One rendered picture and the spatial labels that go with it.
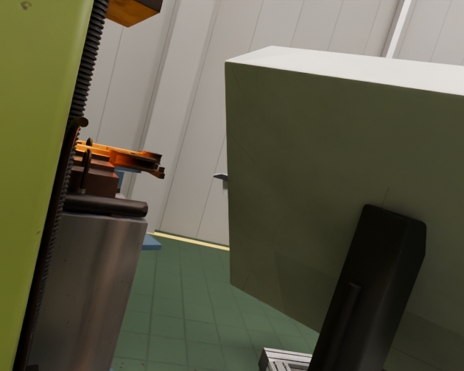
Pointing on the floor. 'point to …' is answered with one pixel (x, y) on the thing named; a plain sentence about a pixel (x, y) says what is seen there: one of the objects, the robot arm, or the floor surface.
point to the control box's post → (374, 288)
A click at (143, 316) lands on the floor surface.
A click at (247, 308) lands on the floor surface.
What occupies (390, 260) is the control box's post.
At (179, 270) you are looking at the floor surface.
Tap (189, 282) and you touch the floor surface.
